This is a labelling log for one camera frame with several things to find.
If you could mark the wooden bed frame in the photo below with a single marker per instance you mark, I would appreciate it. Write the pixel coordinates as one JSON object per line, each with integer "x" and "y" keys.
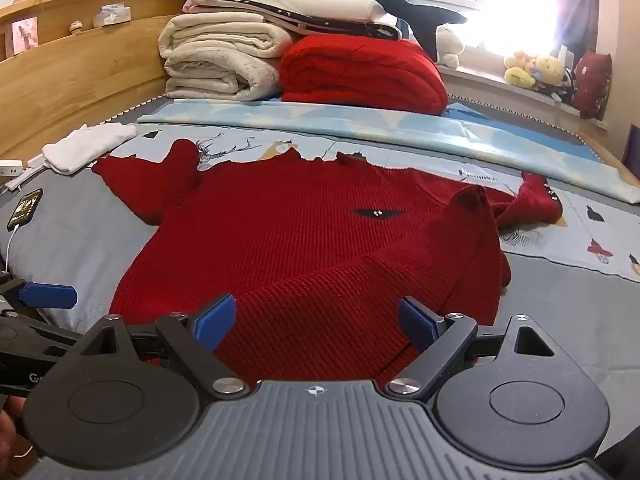
{"x": 75, "y": 75}

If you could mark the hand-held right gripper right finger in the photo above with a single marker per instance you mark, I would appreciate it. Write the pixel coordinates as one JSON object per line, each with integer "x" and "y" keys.
{"x": 415, "y": 325}

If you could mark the red folded blanket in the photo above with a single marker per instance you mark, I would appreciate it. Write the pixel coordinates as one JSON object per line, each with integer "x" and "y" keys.
{"x": 360, "y": 75}

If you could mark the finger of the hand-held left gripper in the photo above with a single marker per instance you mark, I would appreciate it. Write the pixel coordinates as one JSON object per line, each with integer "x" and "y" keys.
{"x": 47, "y": 296}

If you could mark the pink picture card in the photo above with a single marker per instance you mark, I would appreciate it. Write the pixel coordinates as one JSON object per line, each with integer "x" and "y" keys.
{"x": 25, "y": 35}

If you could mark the white bear plush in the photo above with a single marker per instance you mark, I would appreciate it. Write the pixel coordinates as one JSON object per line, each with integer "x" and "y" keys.
{"x": 448, "y": 45}

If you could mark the purple curtain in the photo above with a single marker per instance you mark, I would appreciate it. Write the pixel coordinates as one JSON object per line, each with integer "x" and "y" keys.
{"x": 577, "y": 0}

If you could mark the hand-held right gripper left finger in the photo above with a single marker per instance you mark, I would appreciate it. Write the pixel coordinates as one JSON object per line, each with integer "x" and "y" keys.
{"x": 216, "y": 322}

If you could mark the yellow round plush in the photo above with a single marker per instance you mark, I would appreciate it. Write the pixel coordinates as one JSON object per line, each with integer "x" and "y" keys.
{"x": 550, "y": 69}

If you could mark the small round figurine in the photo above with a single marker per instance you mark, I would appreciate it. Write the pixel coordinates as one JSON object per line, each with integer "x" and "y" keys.
{"x": 76, "y": 27}

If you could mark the white power strip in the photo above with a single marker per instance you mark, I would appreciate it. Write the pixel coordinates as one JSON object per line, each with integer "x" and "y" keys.
{"x": 10, "y": 169}

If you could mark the dark red plush cushion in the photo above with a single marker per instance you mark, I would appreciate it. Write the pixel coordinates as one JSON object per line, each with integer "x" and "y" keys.
{"x": 592, "y": 85}

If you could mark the white folded quilt dark trim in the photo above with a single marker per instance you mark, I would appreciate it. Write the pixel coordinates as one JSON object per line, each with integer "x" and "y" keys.
{"x": 310, "y": 7}

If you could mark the small white garment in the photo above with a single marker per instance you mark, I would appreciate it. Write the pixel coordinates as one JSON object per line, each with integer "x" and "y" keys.
{"x": 85, "y": 146}

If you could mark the black smartphone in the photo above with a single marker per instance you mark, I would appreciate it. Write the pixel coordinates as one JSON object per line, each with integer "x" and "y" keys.
{"x": 25, "y": 209}

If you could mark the clear plastic package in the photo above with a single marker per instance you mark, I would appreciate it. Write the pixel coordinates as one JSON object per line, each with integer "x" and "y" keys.
{"x": 112, "y": 15}

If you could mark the yellow duck plush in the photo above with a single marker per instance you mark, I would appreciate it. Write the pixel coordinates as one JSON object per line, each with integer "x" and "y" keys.
{"x": 519, "y": 72}

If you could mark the red knitted sweater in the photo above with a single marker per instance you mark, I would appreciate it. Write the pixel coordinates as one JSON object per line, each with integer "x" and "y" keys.
{"x": 300, "y": 240}

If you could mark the window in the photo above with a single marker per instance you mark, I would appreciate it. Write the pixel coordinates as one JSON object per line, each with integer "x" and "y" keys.
{"x": 500, "y": 5}

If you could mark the white folded fleece blanket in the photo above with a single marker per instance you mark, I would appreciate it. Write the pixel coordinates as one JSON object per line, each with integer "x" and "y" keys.
{"x": 215, "y": 55}

